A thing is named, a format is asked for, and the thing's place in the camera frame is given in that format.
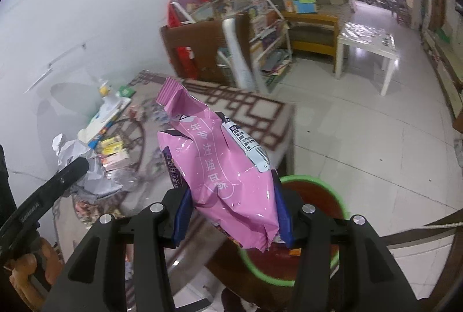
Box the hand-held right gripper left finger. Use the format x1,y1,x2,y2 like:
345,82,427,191
41,189,214,312

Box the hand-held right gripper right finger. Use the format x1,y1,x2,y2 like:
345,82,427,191
273,175,422,312

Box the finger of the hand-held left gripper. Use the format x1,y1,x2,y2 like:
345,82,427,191
0,156,90,252

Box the green rimmed red bin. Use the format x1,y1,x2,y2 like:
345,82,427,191
237,175,351,288

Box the pink snack bag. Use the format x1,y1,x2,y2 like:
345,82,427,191
156,77,281,250

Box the person's left hand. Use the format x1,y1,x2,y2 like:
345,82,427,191
3,243,49,298

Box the crumpled grey white paper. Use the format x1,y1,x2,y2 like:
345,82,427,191
52,134,109,197

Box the yellow crumpled wrapper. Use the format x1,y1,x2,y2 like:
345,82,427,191
98,137,126,157

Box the white and blue flat packages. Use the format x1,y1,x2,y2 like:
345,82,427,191
78,95,133,148

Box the yellow capped bottle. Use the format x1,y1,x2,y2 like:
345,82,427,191
98,78,113,98

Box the dark wooden chair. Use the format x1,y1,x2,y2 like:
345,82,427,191
383,207,463,248

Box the red bag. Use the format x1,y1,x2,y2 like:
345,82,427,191
167,0,204,79

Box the white towel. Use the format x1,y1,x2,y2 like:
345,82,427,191
222,18,256,92

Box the brown wooden chair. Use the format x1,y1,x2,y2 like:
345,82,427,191
161,13,254,88

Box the wooden bench sofa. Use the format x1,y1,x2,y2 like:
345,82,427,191
266,0,354,64

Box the white coffee table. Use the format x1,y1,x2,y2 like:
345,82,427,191
335,22,399,96

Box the white book rack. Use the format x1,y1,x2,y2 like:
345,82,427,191
170,0,294,86

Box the colourful box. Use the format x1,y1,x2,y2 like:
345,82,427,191
291,0,319,14

